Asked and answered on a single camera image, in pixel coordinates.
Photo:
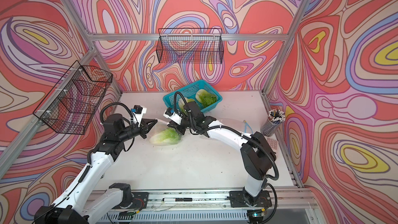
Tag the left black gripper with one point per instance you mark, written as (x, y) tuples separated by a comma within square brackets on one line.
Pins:
[(144, 127)]

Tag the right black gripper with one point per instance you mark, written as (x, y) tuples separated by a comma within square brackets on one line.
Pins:
[(178, 127)]

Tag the small perforated bag with cabbage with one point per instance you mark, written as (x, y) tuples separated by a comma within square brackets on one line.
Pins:
[(162, 135)]

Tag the clear blue zip-top bag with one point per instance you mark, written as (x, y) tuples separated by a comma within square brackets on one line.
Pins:
[(240, 127)]

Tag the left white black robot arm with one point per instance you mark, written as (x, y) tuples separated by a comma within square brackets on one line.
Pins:
[(93, 174)]

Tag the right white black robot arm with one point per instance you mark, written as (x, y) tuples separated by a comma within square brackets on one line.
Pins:
[(257, 156)]

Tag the teal plastic basket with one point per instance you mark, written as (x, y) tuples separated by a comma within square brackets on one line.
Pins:
[(189, 93)]

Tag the cup of pens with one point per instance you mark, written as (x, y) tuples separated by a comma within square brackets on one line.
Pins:
[(275, 118)]

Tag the left black wire basket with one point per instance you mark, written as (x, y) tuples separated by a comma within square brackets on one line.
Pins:
[(81, 90)]

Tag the black wire basket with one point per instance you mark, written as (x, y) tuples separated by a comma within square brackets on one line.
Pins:
[(190, 46), (81, 90)]

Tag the back black wire basket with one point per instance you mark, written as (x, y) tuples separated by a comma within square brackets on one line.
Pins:
[(190, 46)]

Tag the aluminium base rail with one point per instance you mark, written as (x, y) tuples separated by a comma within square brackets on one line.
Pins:
[(286, 206)]

